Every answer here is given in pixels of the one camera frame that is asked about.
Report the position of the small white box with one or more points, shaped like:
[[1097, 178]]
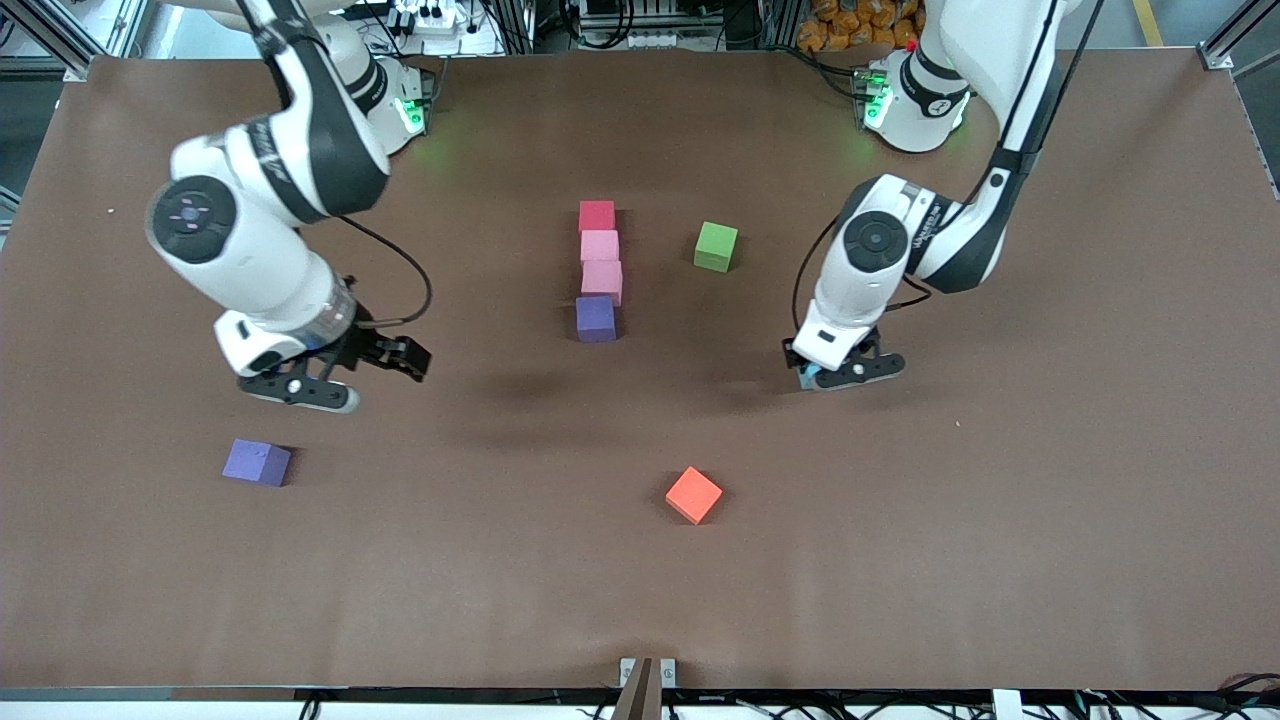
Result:
[[1008, 706]]

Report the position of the pink foam block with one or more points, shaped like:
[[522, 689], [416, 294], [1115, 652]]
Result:
[[600, 246], [603, 282]]

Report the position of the purple foam block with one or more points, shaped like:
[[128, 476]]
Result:
[[257, 462], [596, 320]]

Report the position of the grey equipment rack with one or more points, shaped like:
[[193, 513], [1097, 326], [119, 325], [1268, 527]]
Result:
[[640, 40]]

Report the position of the white power strip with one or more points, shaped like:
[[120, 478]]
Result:
[[440, 30]]

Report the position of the green foam block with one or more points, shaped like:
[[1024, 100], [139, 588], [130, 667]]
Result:
[[716, 246]]

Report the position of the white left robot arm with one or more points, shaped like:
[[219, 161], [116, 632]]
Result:
[[1000, 60]]

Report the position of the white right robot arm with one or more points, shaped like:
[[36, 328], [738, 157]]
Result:
[[250, 260]]

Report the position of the brown wooden post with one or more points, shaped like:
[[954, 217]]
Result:
[[640, 695]]

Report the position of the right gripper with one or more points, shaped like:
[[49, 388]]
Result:
[[361, 343]]

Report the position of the black table edge rail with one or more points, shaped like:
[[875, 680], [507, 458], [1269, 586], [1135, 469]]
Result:
[[200, 693]]

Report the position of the orange packets pile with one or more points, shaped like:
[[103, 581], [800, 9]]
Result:
[[850, 25]]

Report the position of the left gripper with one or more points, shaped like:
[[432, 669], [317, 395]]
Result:
[[790, 358]]

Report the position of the grey metal bracket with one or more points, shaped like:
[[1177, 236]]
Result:
[[668, 672]]

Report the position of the grey aluminium frame profile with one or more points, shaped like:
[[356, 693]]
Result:
[[1240, 32], [45, 40]]

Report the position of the red foam block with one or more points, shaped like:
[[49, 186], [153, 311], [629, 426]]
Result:
[[597, 216]]

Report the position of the orange foam block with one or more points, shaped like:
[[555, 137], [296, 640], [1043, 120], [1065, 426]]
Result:
[[693, 494]]

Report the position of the cyan foam block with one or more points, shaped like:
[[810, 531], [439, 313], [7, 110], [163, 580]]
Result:
[[810, 378]]

